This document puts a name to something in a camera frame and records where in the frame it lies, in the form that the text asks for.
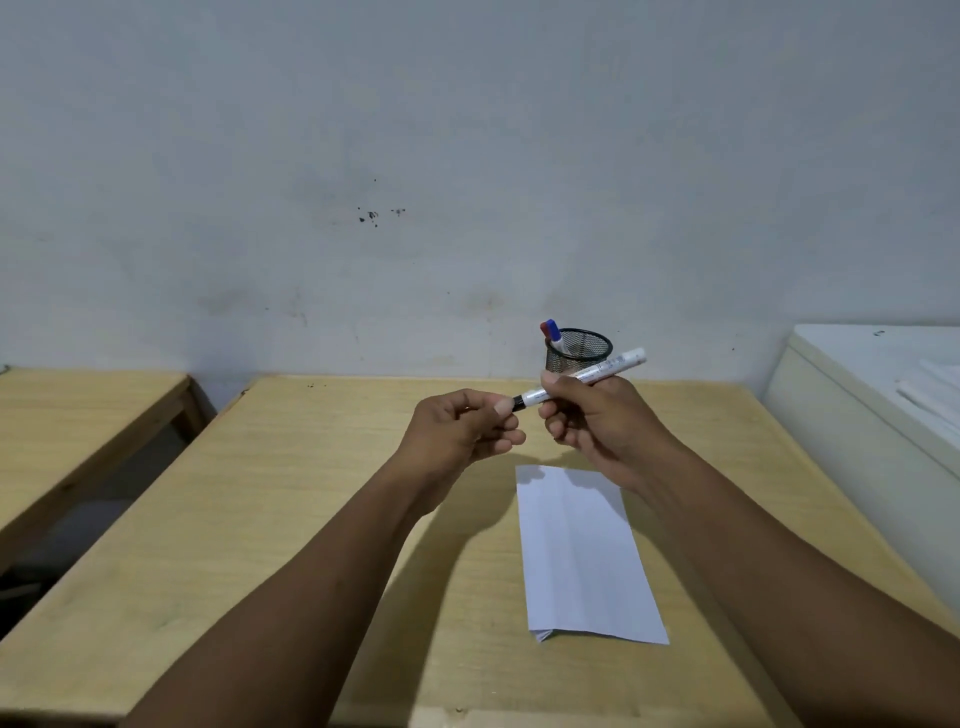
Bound person's left hand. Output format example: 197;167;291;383
388;388;528;519

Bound person's right hand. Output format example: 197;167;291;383
537;371;688;498

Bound white marker pen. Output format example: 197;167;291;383
511;347;648;413

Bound person's left forearm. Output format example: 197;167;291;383
122;463;442;728

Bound person's right forearm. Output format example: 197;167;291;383
639;444;960;728

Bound black mesh pen holder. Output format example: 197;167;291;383
544;327;615;377

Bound folded white paper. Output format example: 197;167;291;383
514;464;671;647

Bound white cabinet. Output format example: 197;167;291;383
760;323;960;625

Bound white sheets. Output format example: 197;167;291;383
894;358;960;432

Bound wooden side table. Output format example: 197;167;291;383
0;366;217;575

